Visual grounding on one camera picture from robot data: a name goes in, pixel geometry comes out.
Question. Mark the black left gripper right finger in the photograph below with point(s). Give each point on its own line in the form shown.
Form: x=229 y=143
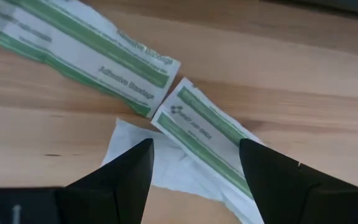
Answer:
x=291 y=193

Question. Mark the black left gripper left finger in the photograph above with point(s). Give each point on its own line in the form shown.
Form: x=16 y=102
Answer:
x=104 y=193

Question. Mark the green white long packet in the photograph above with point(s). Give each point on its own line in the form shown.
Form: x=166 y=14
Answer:
x=89 y=49
x=204 y=130

